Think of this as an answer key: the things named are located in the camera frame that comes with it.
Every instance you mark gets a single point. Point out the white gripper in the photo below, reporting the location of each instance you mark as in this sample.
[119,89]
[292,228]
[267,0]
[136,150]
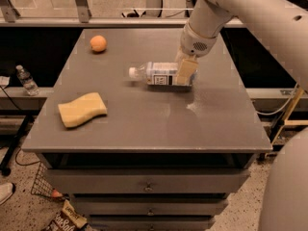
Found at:
[194,44]

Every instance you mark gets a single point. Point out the blue plastic bottle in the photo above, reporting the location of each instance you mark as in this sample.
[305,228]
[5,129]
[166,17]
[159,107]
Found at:
[157,74]

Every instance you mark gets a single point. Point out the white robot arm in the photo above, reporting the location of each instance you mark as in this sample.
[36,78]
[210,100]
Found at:
[282,28]

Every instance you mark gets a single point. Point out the yellow sponge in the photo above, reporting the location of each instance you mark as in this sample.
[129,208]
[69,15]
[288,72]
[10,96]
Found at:
[82,109]

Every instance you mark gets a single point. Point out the small clear water bottle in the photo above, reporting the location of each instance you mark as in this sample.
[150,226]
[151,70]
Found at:
[27,81]

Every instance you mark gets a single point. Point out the orange fruit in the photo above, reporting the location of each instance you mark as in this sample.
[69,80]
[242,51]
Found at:
[98,44]

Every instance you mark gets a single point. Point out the grey drawer cabinet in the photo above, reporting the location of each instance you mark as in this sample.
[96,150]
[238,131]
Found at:
[194,147]

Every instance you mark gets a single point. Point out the yellow metal stand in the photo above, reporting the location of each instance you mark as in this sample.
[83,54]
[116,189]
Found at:
[284,120]

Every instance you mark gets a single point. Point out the top drawer knob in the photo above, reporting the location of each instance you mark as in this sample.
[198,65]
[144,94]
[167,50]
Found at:
[148,188]

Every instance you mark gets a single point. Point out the drawer knob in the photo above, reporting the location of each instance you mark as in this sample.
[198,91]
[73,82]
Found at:
[148,188]
[150,213]

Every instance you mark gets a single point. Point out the middle drawer knob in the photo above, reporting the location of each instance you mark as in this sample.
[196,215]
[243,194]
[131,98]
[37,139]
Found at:
[150,213]

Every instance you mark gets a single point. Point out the snack bag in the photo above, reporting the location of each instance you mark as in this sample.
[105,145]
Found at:
[66,220]

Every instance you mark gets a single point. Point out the white shoe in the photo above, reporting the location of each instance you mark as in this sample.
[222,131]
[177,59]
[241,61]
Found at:
[6,191]

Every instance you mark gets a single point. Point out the metal railing frame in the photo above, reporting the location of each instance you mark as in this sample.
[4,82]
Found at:
[95,13]

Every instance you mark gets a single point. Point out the wire basket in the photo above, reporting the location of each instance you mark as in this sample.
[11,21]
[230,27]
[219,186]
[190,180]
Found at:
[42,188]

